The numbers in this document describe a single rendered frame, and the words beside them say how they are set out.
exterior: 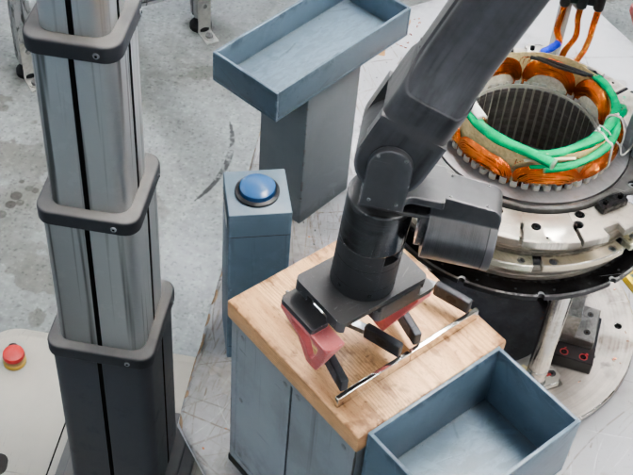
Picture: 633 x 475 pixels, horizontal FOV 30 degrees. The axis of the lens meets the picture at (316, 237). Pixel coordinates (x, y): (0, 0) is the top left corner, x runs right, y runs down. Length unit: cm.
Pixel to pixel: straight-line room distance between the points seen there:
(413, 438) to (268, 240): 30
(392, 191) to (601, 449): 64
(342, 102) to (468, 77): 68
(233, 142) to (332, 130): 135
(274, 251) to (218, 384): 21
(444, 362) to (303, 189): 51
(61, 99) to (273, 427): 43
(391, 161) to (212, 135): 203
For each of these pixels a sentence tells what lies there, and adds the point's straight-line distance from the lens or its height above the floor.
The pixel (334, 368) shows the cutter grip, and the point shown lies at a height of 109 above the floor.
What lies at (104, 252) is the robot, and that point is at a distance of 149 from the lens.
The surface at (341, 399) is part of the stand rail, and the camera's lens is 108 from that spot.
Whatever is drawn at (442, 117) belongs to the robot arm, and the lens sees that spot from 88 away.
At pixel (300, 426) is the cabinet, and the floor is 98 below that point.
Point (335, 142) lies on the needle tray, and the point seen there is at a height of 89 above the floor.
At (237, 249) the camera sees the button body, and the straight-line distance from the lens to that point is 133.
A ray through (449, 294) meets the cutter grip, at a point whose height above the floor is 109.
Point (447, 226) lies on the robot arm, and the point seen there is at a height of 128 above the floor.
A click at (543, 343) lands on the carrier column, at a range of 140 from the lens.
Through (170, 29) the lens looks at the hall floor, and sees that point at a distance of 324.
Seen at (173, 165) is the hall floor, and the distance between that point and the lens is 284.
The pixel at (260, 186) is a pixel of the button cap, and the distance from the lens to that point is 130.
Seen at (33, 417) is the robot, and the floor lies 26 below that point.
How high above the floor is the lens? 196
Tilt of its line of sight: 47 degrees down
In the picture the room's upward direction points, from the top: 5 degrees clockwise
